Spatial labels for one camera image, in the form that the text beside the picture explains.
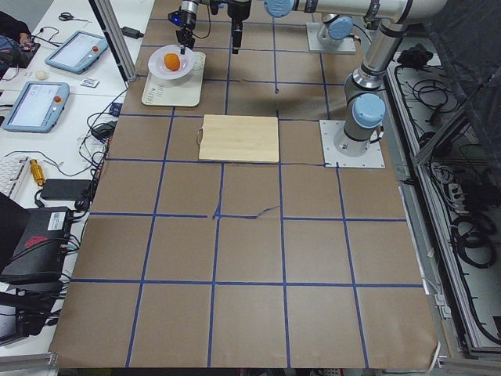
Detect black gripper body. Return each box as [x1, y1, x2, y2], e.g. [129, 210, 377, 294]
[175, 13, 196, 44]
[226, 0, 251, 23]

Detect orange fruit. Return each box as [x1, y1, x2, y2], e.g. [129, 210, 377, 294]
[164, 53, 181, 71]

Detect white round plate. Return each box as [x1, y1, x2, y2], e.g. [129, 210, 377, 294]
[148, 45, 195, 80]

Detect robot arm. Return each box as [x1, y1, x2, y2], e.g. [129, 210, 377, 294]
[176, 1, 199, 55]
[264, 0, 446, 157]

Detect cream bear tray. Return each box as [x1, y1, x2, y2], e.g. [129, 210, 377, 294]
[142, 45, 206, 107]

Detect black power adapter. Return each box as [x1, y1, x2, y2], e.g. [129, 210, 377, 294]
[121, 27, 144, 39]

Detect small card box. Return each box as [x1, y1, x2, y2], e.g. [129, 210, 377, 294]
[81, 78, 99, 88]

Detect bamboo cutting board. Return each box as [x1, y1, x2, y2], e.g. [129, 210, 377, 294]
[199, 114, 279, 163]

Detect upper blue teach pendant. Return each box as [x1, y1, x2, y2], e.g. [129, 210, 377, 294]
[45, 31, 108, 74]

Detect blue teach pendant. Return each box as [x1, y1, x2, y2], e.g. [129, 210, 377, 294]
[45, 31, 108, 74]
[2, 81, 70, 133]

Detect black scissors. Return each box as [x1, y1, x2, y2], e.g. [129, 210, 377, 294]
[58, 12, 74, 22]

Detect lower blue teach pendant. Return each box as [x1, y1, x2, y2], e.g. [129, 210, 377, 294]
[2, 81, 70, 133]

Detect gold metal cylinder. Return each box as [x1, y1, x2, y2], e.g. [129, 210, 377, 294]
[30, 159, 45, 186]

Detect white keyboard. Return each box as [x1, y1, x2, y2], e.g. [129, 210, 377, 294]
[0, 156, 30, 200]

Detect black computer box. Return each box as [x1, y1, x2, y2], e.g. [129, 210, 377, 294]
[1, 204, 73, 285]

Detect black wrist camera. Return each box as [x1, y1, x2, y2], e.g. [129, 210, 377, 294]
[168, 11, 183, 27]

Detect aluminium frame post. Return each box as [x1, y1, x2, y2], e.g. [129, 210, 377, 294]
[88, 0, 137, 83]

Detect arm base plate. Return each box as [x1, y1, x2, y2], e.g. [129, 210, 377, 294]
[319, 120, 385, 168]
[306, 22, 356, 55]

